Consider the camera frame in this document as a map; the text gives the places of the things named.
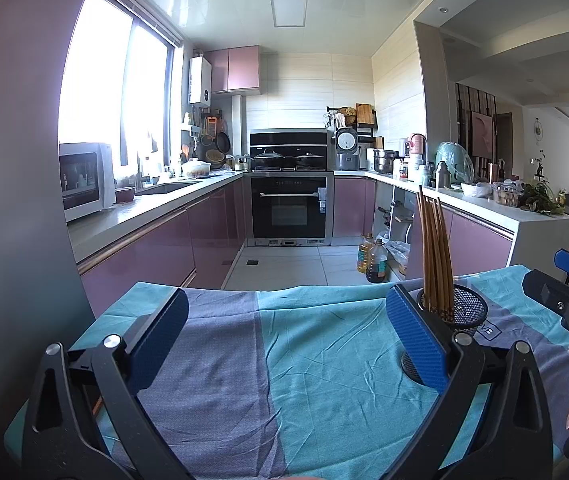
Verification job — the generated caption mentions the pink wall cabinet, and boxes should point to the pink wall cabinet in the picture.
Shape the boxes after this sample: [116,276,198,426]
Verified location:
[204,45,261,96]

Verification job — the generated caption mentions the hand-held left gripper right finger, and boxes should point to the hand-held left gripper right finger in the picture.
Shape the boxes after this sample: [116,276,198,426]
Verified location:
[385,284,555,480]

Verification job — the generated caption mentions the teal and grey tablecloth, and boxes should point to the teal and grey tablecloth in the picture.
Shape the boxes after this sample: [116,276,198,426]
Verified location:
[4,265,569,480]

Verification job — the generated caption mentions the small pink base cabinet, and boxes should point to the small pink base cabinet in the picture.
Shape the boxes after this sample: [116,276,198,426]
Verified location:
[333,176,377,238]

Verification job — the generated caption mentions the black mesh pen holder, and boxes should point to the black mesh pen holder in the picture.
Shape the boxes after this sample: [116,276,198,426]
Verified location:
[400,282,489,386]

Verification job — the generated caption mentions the white rice cooker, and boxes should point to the white rice cooker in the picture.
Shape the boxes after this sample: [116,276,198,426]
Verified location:
[334,127,360,171]

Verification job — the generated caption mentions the bundle of bamboo chopsticks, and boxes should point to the bundle of bamboo chopsticks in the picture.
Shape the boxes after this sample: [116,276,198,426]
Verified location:
[415,185,457,321]

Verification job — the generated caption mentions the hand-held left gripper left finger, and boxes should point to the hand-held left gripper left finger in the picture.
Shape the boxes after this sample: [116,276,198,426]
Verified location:
[22,287,190,480]

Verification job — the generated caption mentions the dark sauce bottle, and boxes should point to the dark sauce bottle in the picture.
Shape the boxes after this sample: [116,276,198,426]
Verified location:
[365,239,389,283]

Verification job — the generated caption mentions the pink electric kettle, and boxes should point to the pink electric kettle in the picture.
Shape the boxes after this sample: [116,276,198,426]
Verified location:
[408,133,427,168]

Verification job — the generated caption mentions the white water heater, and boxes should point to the white water heater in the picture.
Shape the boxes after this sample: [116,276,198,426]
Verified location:
[188,56,212,106]

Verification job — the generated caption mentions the wall utensil rack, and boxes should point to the wall utensil rack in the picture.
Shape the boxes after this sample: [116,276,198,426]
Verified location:
[327,103,384,146]

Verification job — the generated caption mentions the steel stock pot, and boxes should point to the steel stock pot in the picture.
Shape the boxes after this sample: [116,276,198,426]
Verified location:
[373,149,399,175]

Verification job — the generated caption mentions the yellow cooking oil bottle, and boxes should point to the yellow cooking oil bottle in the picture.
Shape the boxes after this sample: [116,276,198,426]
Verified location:
[357,234,376,274]

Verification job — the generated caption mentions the black wok with lid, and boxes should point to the black wok with lid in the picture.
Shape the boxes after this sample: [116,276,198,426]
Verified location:
[294,151,326,170]
[253,149,287,170]

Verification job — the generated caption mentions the white toaster oven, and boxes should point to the white toaster oven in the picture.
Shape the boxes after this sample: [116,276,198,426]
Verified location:
[59,142,115,223]

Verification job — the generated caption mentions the long pink base cabinet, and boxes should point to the long pink base cabinet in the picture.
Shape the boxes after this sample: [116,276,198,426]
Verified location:
[77,175,250,306]

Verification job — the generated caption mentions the clear plastic bag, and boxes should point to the clear plastic bag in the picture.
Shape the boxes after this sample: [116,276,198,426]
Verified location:
[384,240,411,276]

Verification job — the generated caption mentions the leafy green vegetables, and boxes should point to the leafy green vegetables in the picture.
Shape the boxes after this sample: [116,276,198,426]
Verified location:
[519,180,567,217]

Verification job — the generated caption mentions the black range hood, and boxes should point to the black range hood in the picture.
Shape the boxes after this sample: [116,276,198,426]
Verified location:
[250,129,328,171]

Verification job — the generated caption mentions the pink peninsula base cabinet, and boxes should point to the pink peninsula base cabinet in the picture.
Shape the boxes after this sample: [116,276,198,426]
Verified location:
[437,205,517,281]

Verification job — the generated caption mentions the dark slatted room divider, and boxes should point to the dark slatted room divider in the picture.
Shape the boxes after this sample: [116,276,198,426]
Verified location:
[454,82,497,183]

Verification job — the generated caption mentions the kitchen window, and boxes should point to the kitchen window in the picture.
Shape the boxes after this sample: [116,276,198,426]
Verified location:
[59,0,185,181]

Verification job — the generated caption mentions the white casserole pot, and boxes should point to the white casserole pot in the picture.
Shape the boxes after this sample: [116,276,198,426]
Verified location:
[182,158,212,179]

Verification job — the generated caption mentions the ceiling light panel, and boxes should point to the ceiling light panel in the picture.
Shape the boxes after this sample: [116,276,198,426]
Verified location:
[269,0,309,27]

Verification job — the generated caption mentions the black built-in oven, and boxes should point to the black built-in oven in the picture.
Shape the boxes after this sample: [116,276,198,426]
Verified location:
[250,172,329,247]

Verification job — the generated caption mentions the clear plastic food box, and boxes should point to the clear plastic food box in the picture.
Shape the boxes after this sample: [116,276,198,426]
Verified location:
[494,182,521,207]

